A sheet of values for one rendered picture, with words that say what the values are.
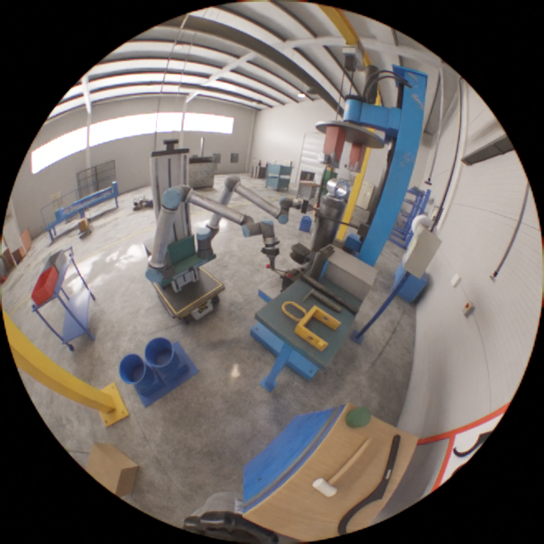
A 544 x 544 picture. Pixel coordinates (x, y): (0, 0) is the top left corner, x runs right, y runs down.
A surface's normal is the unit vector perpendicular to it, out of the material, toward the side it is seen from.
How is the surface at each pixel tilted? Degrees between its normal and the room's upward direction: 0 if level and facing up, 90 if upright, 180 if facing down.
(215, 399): 0
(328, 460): 0
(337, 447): 0
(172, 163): 90
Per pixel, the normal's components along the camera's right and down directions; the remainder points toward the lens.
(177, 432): 0.14, -0.77
